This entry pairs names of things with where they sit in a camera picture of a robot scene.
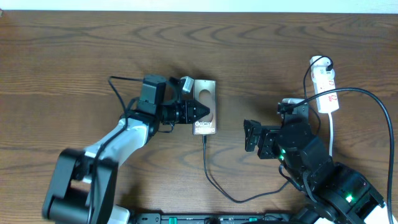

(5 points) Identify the Galaxy smartphone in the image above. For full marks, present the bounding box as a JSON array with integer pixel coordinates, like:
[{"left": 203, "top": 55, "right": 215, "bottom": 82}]
[{"left": 193, "top": 80, "right": 217, "bottom": 135}]

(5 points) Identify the black USB charging cable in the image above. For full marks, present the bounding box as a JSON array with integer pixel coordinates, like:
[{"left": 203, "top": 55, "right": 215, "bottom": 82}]
[{"left": 202, "top": 56, "right": 335, "bottom": 204}]

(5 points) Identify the white power strip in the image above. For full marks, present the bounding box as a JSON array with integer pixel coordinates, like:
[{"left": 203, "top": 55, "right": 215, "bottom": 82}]
[{"left": 310, "top": 55, "right": 339, "bottom": 114}]

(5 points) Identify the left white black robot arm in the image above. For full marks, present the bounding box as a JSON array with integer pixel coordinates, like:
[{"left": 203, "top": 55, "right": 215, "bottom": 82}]
[{"left": 42, "top": 74, "right": 210, "bottom": 223}]

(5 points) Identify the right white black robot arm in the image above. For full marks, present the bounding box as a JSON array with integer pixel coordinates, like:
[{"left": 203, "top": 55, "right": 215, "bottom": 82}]
[{"left": 243, "top": 101, "right": 389, "bottom": 223}]

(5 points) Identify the white power strip cord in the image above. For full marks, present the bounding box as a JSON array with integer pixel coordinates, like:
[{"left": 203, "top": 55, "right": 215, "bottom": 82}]
[{"left": 328, "top": 111, "right": 335, "bottom": 158}]

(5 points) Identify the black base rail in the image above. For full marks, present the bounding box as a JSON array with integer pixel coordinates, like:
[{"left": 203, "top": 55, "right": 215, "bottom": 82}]
[{"left": 127, "top": 213, "right": 291, "bottom": 224}]

